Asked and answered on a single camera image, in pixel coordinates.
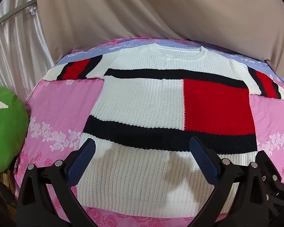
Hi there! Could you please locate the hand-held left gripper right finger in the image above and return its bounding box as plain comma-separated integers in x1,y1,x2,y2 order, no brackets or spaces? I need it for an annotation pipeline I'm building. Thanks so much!
189,136,270,227

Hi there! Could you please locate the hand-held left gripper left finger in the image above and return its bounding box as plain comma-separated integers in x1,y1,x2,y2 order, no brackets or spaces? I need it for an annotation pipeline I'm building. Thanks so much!
16,138,96,227

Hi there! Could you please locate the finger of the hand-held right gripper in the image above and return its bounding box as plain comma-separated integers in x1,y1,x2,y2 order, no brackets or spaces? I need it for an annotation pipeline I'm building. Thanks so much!
255,150,284,195

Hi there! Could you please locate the white red navy knit sweater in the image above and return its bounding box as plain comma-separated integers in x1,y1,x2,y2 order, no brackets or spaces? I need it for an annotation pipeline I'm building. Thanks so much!
44,44,284,218

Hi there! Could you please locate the pink floral bedsheet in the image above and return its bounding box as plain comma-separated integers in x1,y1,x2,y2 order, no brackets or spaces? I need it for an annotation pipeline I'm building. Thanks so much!
14,37,284,227

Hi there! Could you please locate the green plush pillow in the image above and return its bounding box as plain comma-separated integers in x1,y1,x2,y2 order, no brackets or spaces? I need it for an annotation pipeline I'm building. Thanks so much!
0,80,30,173

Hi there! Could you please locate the wicker basket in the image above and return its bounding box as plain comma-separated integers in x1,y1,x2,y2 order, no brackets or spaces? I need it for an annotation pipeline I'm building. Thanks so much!
0,168,20,218

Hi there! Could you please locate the white satin curtain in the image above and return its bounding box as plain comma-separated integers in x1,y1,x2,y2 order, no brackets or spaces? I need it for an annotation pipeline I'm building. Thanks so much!
0,0,59,100

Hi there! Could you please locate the beige curtain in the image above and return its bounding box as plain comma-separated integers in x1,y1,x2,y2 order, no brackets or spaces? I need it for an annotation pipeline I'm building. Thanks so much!
35,0,284,81

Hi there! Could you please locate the metal curtain rod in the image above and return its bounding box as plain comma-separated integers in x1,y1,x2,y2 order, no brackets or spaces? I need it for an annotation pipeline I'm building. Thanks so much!
0,0,36,32

